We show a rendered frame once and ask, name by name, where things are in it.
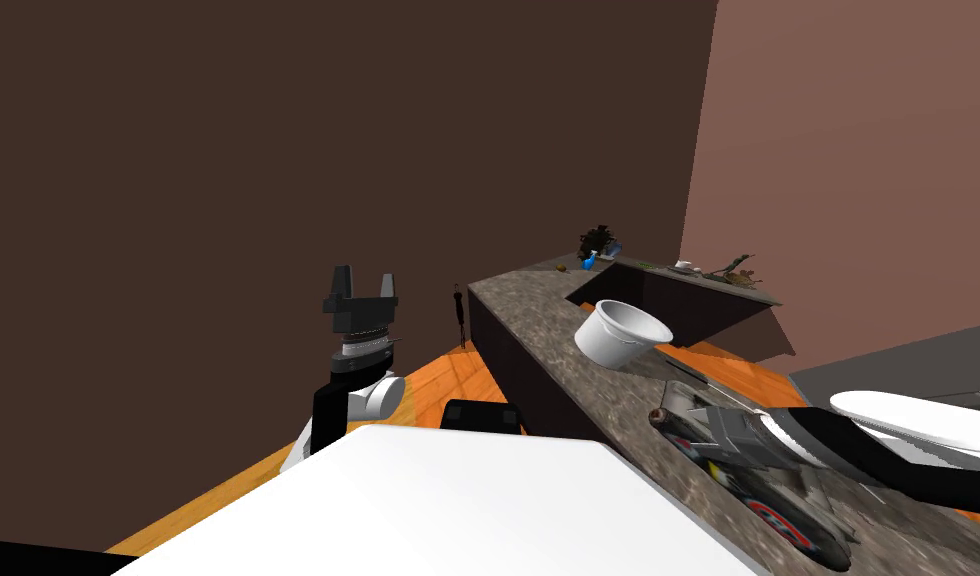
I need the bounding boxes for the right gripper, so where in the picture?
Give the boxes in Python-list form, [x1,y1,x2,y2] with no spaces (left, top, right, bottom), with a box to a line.
[661,381,789,471]

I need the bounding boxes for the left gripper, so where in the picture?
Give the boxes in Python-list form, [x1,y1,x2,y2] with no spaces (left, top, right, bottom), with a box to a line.
[322,265,400,336]

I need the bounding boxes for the black bottle with red label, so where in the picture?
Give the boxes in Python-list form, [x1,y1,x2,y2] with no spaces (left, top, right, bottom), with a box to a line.
[648,407,856,572]

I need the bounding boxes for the white bowl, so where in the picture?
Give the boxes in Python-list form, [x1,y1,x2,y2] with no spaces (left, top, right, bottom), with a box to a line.
[573,299,675,372]

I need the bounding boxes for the dark potted plant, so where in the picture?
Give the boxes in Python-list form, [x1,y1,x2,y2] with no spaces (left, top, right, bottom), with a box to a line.
[577,225,621,261]

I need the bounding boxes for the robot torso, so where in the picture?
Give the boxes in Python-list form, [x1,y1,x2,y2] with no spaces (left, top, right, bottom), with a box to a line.
[105,398,767,576]

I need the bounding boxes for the black-handled knife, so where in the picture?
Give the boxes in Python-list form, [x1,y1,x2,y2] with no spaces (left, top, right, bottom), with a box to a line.
[663,356,760,414]

